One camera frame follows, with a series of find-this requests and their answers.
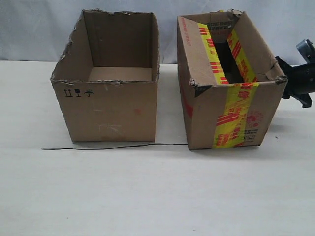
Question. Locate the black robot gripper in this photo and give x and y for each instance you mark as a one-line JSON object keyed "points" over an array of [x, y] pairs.
{"points": [[301, 81]]}

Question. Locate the cardboard box with yellow tape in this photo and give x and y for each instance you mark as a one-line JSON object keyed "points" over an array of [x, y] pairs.
{"points": [[230, 82]]}

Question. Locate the grey robot arm link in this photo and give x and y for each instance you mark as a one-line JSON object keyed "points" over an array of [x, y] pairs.
{"points": [[307, 50]]}

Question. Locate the open plain cardboard box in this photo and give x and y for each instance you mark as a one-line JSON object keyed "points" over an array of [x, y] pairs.
{"points": [[106, 80]]}

